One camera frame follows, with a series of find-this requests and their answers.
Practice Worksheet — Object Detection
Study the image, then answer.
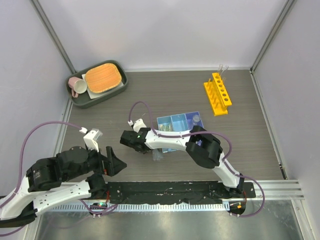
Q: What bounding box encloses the bundle of plastic pipettes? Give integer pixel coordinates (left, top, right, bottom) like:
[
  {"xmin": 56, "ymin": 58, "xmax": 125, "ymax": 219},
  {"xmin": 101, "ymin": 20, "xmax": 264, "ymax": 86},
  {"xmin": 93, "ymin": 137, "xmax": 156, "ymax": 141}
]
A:
[{"xmin": 151, "ymin": 149, "xmax": 164, "ymax": 162}]

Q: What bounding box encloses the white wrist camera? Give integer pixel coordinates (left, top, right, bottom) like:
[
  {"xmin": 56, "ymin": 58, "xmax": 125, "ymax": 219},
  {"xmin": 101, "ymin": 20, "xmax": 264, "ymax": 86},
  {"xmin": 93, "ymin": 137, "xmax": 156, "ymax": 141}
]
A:
[
  {"xmin": 79, "ymin": 127, "xmax": 103, "ymax": 153},
  {"xmin": 127, "ymin": 118, "xmax": 147, "ymax": 133}
]

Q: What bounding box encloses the white slotted cable duct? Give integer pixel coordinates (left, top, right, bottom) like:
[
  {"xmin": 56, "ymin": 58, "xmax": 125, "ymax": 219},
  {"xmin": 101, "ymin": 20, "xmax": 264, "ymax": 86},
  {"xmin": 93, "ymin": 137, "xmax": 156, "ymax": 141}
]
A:
[{"xmin": 49, "ymin": 201, "xmax": 230, "ymax": 213}]

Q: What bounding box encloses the orange woven mat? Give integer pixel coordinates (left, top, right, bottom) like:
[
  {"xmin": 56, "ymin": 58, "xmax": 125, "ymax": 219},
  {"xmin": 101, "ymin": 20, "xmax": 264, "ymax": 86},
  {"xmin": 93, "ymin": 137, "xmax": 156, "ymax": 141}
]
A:
[{"xmin": 85, "ymin": 63, "xmax": 122, "ymax": 93}]

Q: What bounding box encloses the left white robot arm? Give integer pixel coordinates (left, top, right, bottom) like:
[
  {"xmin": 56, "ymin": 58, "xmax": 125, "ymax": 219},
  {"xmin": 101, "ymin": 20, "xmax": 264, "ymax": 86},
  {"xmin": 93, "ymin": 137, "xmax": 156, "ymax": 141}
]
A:
[{"xmin": 0, "ymin": 146, "xmax": 127, "ymax": 228}]

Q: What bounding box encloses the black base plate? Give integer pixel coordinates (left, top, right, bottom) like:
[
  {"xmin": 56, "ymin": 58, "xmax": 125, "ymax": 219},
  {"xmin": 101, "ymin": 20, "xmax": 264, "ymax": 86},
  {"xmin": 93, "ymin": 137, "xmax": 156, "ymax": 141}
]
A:
[{"xmin": 89, "ymin": 181, "xmax": 256, "ymax": 205}]

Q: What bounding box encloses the pink and white mug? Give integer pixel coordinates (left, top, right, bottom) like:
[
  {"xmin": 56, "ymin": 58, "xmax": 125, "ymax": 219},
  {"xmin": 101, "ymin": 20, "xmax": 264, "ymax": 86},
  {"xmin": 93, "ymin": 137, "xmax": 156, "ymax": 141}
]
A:
[{"xmin": 68, "ymin": 77, "xmax": 88, "ymax": 98}]

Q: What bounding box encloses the long glass test tube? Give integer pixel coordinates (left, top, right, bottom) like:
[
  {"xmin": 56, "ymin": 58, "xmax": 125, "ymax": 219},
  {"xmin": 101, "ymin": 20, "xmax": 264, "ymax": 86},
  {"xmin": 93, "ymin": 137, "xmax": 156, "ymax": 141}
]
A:
[{"xmin": 217, "ymin": 64, "xmax": 224, "ymax": 76}]

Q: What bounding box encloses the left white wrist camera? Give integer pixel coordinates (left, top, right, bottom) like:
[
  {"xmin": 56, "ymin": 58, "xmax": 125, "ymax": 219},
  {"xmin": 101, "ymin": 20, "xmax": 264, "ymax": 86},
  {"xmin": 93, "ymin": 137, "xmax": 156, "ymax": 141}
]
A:
[{"xmin": 79, "ymin": 127, "xmax": 103, "ymax": 153}]

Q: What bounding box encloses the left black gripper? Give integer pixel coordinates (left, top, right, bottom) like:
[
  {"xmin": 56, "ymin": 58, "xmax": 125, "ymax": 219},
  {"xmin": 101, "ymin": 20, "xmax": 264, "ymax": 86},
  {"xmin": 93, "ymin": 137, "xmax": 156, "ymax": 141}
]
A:
[{"xmin": 65, "ymin": 142, "xmax": 128, "ymax": 181}]

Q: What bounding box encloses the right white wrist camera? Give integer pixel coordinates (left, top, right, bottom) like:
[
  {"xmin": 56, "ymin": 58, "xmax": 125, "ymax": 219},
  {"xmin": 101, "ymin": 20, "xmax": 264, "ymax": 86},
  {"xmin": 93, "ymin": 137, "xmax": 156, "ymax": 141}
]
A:
[{"xmin": 127, "ymin": 118, "xmax": 147, "ymax": 133}]

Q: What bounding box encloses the yellow test tube rack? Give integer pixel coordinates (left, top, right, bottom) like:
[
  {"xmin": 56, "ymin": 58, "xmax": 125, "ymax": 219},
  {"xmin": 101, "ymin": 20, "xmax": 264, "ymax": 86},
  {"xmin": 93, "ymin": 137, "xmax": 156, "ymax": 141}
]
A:
[{"xmin": 203, "ymin": 72, "xmax": 232, "ymax": 117}]

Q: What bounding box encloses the white square plate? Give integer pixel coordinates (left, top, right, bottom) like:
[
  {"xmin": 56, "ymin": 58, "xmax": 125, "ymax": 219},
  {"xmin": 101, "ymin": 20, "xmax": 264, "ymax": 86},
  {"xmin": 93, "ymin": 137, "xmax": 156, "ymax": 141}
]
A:
[{"xmin": 86, "ymin": 81, "xmax": 124, "ymax": 100}]

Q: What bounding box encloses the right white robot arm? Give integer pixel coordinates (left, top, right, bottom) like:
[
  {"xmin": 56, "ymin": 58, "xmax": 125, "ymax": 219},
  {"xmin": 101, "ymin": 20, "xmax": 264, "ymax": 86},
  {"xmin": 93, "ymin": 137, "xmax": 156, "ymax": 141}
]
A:
[{"xmin": 120, "ymin": 125, "xmax": 244, "ymax": 198}]

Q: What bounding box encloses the blue compartment box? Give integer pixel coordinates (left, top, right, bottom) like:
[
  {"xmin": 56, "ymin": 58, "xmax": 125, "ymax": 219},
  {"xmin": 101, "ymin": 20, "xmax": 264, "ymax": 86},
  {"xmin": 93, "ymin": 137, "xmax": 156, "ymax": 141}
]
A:
[{"xmin": 156, "ymin": 110, "xmax": 205, "ymax": 153}]

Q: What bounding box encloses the plastic bag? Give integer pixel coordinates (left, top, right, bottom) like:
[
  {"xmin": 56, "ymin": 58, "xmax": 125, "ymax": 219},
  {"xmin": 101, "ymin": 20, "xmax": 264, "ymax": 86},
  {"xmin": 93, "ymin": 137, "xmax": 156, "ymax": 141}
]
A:
[{"xmin": 158, "ymin": 123, "xmax": 173, "ymax": 132}]

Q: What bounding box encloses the small glass flask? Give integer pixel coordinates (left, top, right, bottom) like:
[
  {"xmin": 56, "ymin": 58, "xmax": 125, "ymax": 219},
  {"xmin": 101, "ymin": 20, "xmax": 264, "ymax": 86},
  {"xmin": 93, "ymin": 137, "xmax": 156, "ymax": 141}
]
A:
[{"xmin": 191, "ymin": 114, "xmax": 202, "ymax": 126}]

